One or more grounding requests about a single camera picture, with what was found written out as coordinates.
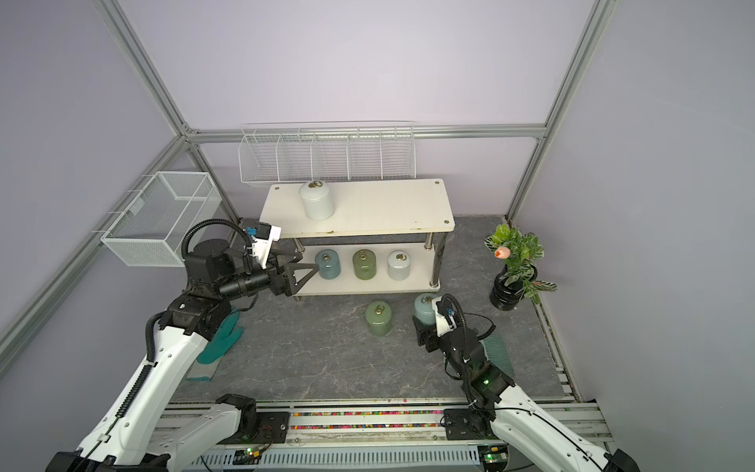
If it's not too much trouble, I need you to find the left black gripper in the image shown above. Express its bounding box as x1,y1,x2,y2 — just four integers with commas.
219,249,319,301

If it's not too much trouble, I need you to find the large light blue tea canister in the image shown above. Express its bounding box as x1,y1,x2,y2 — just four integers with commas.
414,293,436,326

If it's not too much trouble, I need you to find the large green tea canister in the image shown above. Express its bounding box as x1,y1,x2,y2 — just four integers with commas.
365,300,393,336

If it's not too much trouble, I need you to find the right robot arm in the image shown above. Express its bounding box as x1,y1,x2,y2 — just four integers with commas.
415,294,639,471

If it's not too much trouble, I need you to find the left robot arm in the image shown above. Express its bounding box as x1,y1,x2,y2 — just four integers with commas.
47,218,319,471

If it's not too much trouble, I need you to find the small blue tea canister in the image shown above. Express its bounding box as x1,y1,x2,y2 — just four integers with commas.
315,249,341,280

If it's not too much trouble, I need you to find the large white tea canister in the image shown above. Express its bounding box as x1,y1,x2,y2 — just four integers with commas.
299,180,334,221

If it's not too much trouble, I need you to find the small green tea canister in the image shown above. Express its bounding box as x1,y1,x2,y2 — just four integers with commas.
352,249,377,280

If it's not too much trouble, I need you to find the small white tea canister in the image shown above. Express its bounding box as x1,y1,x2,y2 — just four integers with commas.
387,250,411,281

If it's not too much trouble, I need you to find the white two-tier shelf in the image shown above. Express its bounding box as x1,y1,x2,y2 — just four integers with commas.
261,178,455,297

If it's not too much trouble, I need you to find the green rubber glove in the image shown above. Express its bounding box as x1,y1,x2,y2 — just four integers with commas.
186,309,244,382

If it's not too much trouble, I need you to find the potted plant with pink flower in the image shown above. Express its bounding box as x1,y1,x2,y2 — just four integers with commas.
485,223,558,311

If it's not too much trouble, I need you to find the white mesh basket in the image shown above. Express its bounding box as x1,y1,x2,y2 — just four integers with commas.
100,171,222,267

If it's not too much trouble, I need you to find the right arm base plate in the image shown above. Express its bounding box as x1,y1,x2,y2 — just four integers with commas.
438,408,497,441

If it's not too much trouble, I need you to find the white slotted cable duct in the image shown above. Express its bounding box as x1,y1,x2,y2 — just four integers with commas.
186,446,483,471

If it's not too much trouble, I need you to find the white wire divided basket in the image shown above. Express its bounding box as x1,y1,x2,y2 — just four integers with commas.
238,121,417,186

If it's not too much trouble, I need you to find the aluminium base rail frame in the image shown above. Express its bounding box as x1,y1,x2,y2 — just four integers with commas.
105,398,621,472

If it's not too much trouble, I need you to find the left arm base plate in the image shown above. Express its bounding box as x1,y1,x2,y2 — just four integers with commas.
220,411,291,446

